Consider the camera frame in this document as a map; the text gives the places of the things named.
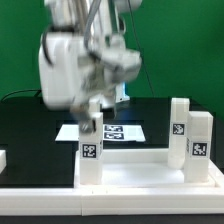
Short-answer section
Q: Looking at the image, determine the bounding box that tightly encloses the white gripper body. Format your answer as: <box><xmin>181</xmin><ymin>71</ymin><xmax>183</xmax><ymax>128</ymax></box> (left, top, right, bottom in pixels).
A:
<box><xmin>39</xmin><ymin>33</ymin><xmax>100</xmax><ymax>110</ymax></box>

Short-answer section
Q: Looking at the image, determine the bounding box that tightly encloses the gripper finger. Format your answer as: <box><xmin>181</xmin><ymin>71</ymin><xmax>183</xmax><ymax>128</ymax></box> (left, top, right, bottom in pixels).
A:
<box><xmin>70</xmin><ymin>103</ymin><xmax>96</xmax><ymax>134</ymax></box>

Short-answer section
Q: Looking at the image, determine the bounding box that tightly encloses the white desk top tray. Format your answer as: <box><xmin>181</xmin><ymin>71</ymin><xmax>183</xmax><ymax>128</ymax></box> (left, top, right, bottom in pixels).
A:
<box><xmin>74</xmin><ymin>149</ymin><xmax>224</xmax><ymax>197</ymax></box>

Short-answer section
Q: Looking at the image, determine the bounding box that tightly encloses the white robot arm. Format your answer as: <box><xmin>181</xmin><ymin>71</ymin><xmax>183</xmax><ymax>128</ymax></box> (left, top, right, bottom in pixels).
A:
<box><xmin>38</xmin><ymin>0</ymin><xmax>142</xmax><ymax>133</ymax></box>

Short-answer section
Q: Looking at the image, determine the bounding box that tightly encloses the fiducial marker sheet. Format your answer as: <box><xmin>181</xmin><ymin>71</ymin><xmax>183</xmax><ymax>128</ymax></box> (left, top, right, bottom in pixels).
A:
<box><xmin>56</xmin><ymin>124</ymin><xmax>146</xmax><ymax>142</ymax></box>

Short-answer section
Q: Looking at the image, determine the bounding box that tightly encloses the white front fence bar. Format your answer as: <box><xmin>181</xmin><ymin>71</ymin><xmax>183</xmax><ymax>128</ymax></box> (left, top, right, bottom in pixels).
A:
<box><xmin>0</xmin><ymin>188</ymin><xmax>224</xmax><ymax>216</ymax></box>

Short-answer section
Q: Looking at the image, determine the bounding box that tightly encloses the white left fence block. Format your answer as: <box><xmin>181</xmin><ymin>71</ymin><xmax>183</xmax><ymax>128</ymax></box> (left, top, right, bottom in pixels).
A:
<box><xmin>0</xmin><ymin>150</ymin><xmax>7</xmax><ymax>174</ymax></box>

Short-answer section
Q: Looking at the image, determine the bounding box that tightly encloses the black cable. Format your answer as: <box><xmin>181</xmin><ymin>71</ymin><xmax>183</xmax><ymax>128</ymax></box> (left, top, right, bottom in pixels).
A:
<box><xmin>0</xmin><ymin>88</ymin><xmax>43</xmax><ymax>103</ymax></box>

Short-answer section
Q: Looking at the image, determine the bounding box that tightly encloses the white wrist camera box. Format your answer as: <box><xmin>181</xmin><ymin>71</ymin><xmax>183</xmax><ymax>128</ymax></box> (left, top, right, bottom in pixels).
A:
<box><xmin>101</xmin><ymin>35</ymin><xmax>142</xmax><ymax>86</ymax></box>

